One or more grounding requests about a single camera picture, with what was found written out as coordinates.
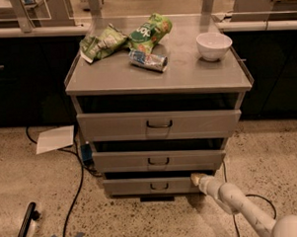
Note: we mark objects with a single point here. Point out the yellow foam-tipped gripper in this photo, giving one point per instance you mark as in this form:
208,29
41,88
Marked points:
206,183

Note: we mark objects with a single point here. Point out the grey bottom drawer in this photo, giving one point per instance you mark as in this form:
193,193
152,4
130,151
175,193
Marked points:
136,187

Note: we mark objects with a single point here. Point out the grey drawer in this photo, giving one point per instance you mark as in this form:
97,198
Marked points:
157,126
136,187
107,162

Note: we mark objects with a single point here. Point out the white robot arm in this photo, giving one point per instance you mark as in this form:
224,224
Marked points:
232,200

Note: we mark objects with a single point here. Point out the grey drawer cabinet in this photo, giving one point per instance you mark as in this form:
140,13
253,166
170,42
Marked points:
190,83

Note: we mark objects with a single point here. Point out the grey middle drawer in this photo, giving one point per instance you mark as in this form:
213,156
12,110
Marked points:
107,162

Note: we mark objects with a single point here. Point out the grey top drawer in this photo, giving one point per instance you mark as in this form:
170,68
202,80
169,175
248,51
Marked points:
157,126

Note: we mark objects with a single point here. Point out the blue power adapter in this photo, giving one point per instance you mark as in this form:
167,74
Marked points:
86,154

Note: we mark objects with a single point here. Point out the blue silver crushed can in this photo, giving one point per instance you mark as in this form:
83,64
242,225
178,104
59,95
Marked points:
148,61

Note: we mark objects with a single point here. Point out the white ceramic bowl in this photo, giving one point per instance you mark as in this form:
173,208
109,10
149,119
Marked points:
213,46

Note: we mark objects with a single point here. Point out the white paper sheet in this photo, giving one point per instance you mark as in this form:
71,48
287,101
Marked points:
54,139

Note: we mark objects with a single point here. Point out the green snack bag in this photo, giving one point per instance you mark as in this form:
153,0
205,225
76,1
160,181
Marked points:
147,36

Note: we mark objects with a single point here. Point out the light green crumpled chip bag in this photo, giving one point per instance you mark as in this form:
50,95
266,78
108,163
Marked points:
102,46

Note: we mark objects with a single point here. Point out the black bar lower left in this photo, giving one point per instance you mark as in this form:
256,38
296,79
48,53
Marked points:
31,215

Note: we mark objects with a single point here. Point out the dark counter cabinet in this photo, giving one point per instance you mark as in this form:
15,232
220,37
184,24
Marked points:
32,73

